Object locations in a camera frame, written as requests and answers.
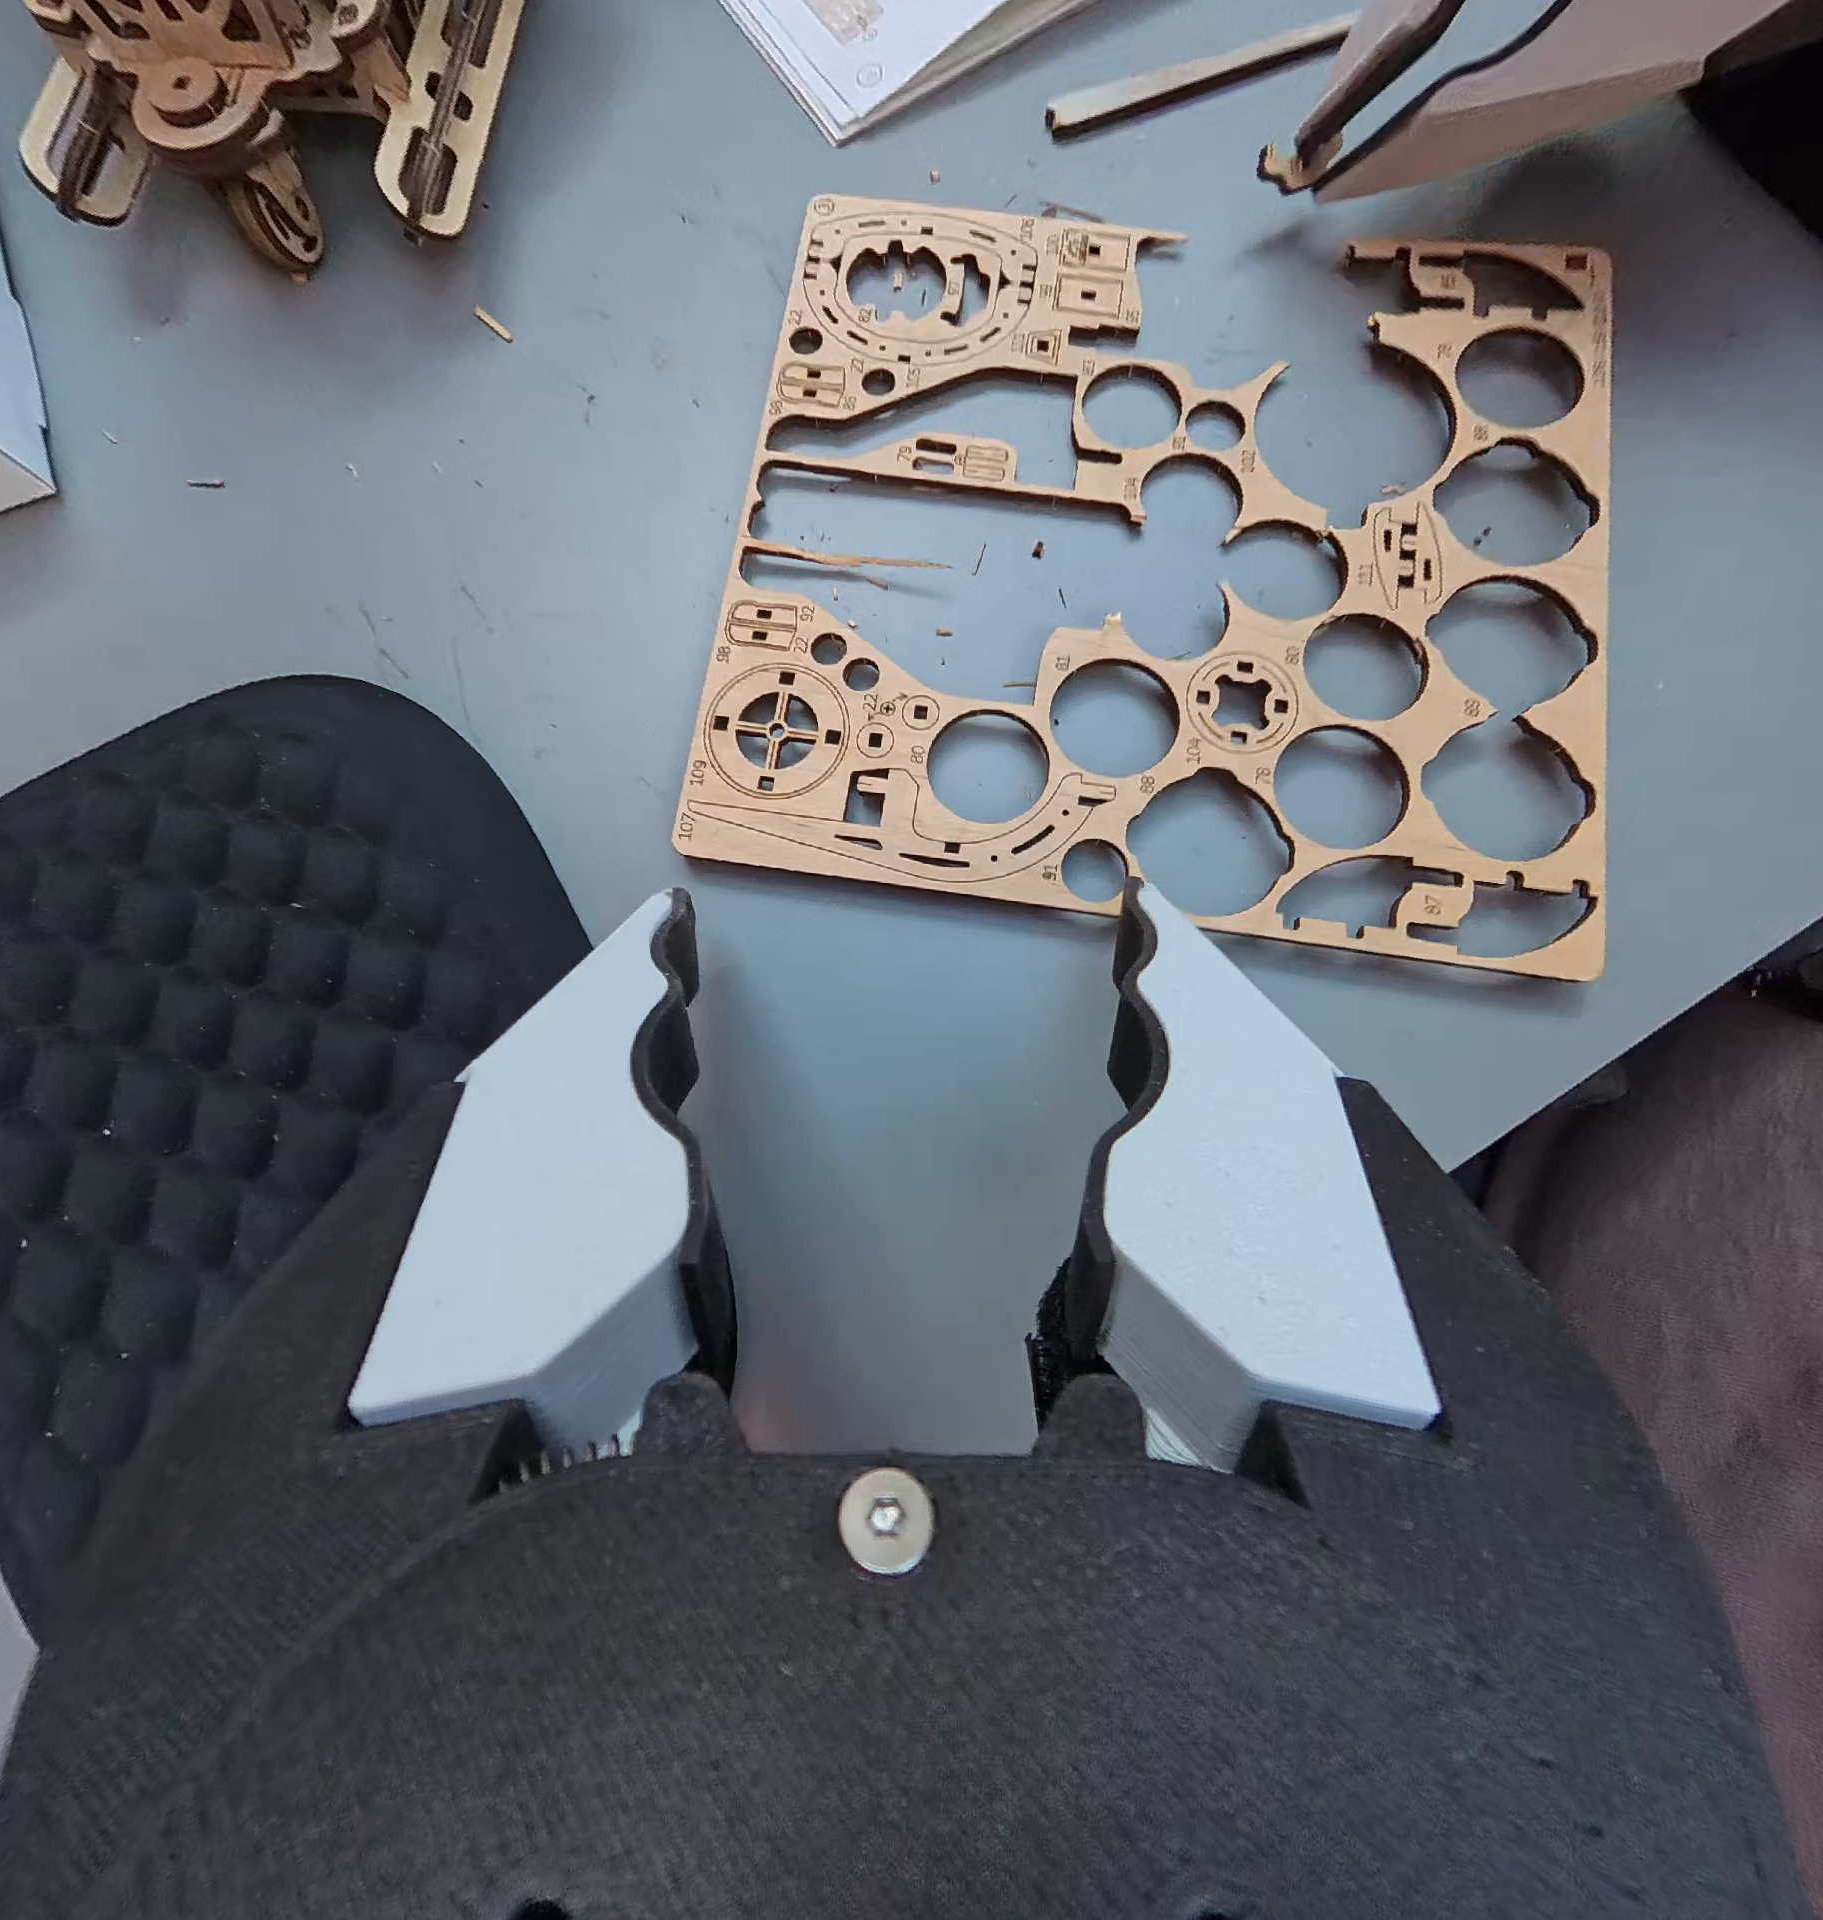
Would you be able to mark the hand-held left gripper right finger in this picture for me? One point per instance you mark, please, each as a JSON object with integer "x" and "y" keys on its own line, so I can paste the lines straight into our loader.
{"x": 1255, "y": 1244}

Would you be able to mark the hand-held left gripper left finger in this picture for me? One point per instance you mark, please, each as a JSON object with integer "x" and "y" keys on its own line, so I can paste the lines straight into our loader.
{"x": 535, "y": 1244}

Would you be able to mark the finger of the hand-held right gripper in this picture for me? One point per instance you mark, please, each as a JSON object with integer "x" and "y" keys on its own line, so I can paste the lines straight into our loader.
{"x": 1571, "y": 90}
{"x": 1375, "y": 75}

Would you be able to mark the pointed wooden stick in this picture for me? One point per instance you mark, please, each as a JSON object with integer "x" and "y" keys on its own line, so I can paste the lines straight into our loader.
{"x": 1195, "y": 78}

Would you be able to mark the laser-cut wooden parts sheet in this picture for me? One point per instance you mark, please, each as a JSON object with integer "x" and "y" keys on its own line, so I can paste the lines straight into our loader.
{"x": 851, "y": 863}

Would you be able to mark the assembled wooden model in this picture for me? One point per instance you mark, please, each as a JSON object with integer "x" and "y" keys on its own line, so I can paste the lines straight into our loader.
{"x": 189, "y": 121}

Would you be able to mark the black padded wrist rest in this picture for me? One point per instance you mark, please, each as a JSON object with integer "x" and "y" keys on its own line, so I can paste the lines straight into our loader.
{"x": 175, "y": 975}

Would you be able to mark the white instruction booklet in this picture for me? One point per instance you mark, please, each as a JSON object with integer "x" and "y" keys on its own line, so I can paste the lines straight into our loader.
{"x": 881, "y": 60}

